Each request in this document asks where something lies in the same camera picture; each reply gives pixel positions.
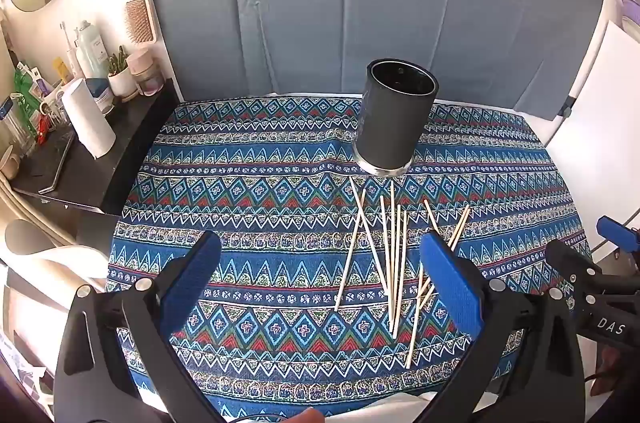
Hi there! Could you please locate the white paper towel roll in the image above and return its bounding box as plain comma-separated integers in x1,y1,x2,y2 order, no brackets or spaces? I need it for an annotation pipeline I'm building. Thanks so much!
61,78,117,160

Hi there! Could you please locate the grey-blue backdrop cloth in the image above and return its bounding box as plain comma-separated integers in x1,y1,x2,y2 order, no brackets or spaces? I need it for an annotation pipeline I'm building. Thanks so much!
137,0,608,121

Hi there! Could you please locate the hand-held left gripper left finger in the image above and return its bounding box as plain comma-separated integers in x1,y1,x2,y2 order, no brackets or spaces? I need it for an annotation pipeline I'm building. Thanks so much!
54,230,223,423

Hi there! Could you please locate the black side shelf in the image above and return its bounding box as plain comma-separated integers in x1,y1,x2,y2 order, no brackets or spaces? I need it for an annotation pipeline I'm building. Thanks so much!
12,78,183,214

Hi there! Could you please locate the person's left hand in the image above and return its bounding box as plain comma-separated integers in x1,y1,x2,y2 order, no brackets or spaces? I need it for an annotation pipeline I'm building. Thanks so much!
284,408,327,423

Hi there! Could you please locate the black cylindrical utensil holder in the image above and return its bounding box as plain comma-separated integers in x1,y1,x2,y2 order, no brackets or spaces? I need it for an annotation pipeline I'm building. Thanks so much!
351,58,441,176

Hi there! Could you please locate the pale blue bottle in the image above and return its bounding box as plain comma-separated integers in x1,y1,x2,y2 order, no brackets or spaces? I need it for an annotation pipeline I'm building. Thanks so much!
75,20,110,79

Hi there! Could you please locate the pile of wooden chopsticks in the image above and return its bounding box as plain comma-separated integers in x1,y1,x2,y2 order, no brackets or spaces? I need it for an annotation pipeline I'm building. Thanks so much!
334,176,472,370

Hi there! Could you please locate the green packet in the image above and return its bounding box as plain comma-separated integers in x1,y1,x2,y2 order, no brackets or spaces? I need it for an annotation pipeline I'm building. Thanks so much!
12,63,43,139

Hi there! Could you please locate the white board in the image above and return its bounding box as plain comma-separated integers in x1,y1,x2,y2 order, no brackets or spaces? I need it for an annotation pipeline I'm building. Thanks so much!
542,19,640,254

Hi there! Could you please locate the blue patterned tablecloth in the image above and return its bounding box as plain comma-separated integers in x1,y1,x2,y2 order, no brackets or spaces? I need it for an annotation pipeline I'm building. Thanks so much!
105,96,593,419

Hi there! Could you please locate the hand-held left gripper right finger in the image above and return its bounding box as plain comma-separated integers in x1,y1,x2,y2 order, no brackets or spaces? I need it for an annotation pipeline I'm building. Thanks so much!
419,230,586,423

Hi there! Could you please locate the white electric toothbrush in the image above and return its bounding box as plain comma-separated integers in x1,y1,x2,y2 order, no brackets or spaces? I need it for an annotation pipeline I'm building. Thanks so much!
60,22,83,79

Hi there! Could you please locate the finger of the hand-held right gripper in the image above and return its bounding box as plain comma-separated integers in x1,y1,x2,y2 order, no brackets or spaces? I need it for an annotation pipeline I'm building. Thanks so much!
596,215,640,250
544,239,604,299

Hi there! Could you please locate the small potted plant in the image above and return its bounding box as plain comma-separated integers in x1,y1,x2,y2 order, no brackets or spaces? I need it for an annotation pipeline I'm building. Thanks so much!
106,46,138,101

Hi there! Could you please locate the pink jar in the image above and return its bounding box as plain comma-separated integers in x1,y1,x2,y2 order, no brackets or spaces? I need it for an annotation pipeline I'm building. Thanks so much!
126,48,166,96

